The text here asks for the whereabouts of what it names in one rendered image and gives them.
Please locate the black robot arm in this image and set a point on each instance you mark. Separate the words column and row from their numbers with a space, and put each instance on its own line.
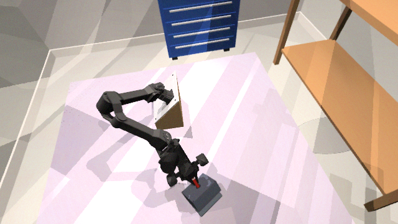
column 168, row 149

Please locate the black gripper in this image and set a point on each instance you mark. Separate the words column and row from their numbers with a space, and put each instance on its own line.
column 172, row 178

